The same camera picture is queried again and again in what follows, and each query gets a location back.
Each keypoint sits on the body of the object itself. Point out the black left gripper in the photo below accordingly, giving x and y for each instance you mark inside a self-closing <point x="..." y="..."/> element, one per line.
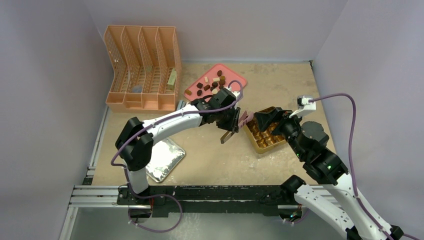
<point x="232" y="126"/>

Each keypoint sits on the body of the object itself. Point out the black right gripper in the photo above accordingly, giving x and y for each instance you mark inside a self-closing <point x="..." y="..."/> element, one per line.
<point x="276" y="116"/>

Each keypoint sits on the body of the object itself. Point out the gold chocolate box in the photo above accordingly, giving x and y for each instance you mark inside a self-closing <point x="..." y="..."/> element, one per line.
<point x="262" y="141"/>

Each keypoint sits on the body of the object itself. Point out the pink tongs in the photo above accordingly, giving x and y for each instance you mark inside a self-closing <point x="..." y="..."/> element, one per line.
<point x="246" y="117"/>

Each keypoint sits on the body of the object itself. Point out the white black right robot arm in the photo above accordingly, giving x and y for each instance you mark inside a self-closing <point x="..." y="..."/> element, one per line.
<point x="354" y="218"/>

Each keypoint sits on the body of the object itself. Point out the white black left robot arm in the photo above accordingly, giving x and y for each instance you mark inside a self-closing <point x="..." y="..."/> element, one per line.
<point x="137" y="139"/>

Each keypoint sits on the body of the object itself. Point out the grey blue stapler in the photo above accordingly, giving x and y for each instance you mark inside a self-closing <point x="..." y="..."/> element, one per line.
<point x="181" y="104"/>

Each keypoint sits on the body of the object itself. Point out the pink plastic tray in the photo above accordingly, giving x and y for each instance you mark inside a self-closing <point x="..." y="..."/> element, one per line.
<point x="209" y="86"/>

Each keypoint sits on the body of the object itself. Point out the silver foil tray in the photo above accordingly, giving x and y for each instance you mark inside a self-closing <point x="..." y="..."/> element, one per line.
<point x="166" y="155"/>

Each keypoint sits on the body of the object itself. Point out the green eraser block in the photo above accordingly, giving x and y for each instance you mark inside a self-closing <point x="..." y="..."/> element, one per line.
<point x="172" y="79"/>

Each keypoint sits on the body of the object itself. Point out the orange plastic file organizer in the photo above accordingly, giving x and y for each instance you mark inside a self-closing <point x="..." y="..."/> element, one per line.
<point x="142" y="58"/>

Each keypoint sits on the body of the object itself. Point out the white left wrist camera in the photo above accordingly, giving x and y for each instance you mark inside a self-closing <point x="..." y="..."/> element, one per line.
<point x="236" y="94"/>

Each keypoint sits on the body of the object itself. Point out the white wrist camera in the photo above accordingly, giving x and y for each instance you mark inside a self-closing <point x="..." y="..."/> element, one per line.
<point x="236" y="94"/>
<point x="304" y="106"/>

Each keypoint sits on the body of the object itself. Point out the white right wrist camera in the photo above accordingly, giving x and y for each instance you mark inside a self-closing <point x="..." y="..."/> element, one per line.
<point x="304" y="106"/>

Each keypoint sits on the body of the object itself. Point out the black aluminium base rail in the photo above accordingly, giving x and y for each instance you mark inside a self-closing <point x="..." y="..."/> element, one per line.
<point x="267" y="200"/>

